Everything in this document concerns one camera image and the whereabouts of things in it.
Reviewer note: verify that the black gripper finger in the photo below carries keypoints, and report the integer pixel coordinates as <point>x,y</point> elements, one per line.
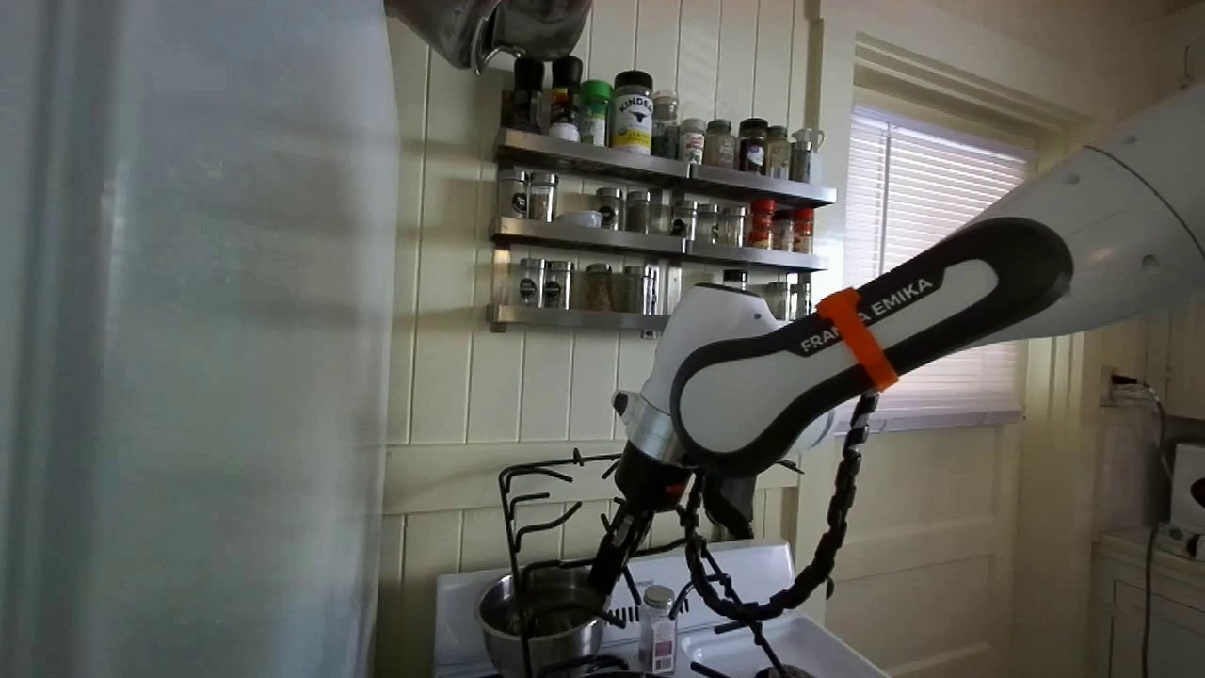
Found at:
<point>637,532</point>
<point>608,558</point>

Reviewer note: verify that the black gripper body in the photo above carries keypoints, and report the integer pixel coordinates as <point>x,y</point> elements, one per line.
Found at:
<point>650,489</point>

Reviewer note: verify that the black stove grate rack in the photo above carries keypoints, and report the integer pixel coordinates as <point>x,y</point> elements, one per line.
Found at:
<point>503,553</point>

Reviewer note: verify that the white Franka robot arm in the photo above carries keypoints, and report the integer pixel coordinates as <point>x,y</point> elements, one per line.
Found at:
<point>1132,211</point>

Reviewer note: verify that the white stove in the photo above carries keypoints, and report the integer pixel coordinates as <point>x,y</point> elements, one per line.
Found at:
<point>755,586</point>

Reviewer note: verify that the dark stove burner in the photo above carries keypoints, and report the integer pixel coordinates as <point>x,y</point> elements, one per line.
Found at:
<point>786,671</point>

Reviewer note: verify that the stainless steel pot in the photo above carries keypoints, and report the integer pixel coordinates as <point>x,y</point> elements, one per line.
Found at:
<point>570,633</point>

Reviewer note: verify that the glass shaker jar white lid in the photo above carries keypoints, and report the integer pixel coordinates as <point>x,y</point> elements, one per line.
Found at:
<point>658,641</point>

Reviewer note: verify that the metal spice shelf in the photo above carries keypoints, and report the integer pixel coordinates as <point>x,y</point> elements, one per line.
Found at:
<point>653,166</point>
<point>577,317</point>
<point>627,239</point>

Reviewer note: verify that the small glass spice jar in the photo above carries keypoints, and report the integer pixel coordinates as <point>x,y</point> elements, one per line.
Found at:
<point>637,211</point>
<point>560,285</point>
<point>735,279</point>
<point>670,130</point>
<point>722,146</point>
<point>776,152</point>
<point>529,285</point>
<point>608,208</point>
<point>732,225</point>
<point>537,198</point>
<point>805,157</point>
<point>786,296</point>
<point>643,293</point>
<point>786,232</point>
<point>598,289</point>
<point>688,216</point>
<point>692,140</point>

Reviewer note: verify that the red spice jar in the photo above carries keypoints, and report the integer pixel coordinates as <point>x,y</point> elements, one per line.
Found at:
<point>761,225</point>
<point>805,232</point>

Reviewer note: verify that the black lid spice jar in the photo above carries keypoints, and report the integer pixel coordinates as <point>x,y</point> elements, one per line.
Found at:
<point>751,146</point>

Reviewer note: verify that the large yellow label jar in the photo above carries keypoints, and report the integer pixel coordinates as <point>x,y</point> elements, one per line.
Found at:
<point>633,113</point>

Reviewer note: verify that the green cap spice jar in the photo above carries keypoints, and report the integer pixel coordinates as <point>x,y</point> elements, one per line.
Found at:
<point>598,113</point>

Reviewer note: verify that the black cap spice bottle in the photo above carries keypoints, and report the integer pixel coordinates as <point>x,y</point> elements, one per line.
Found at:
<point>525,96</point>
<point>567,101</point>

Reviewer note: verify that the window with white blinds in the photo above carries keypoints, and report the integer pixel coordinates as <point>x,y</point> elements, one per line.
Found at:
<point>929,176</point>

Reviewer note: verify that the white refrigerator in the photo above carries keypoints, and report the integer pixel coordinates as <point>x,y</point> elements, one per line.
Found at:
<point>201,353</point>

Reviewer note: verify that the white cabinet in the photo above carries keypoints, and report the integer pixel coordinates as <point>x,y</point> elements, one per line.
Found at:
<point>1160,617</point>

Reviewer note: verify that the white box device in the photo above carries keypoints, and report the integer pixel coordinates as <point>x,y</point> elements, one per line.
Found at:
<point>1188,489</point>

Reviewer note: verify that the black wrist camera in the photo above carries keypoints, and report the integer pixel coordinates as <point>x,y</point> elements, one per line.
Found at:
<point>732,506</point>

